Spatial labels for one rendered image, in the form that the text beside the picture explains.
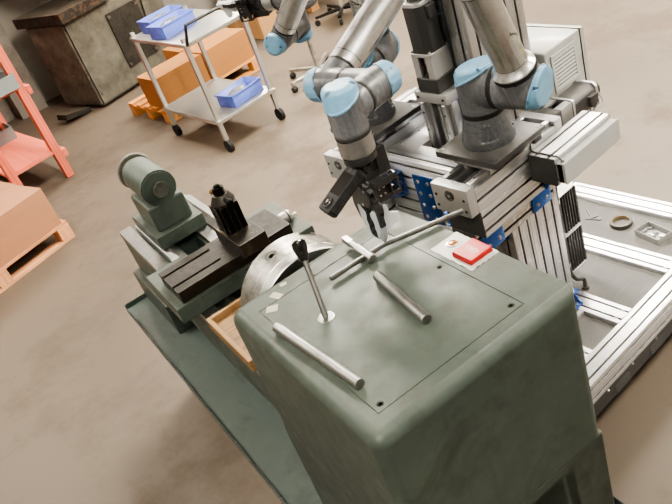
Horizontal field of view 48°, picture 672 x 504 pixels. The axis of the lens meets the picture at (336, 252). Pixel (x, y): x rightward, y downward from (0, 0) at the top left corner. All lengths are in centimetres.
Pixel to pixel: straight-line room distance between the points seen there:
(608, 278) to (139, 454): 209
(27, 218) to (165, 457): 250
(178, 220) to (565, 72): 148
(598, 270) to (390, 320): 179
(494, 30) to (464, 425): 95
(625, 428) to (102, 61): 637
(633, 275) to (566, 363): 164
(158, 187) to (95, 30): 526
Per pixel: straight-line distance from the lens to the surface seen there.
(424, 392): 132
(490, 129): 212
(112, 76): 808
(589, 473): 176
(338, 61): 166
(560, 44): 254
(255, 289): 184
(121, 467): 349
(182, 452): 337
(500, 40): 191
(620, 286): 309
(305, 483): 225
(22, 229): 542
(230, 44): 710
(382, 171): 159
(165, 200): 289
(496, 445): 148
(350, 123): 149
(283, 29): 252
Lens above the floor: 217
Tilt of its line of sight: 32 degrees down
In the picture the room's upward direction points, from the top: 21 degrees counter-clockwise
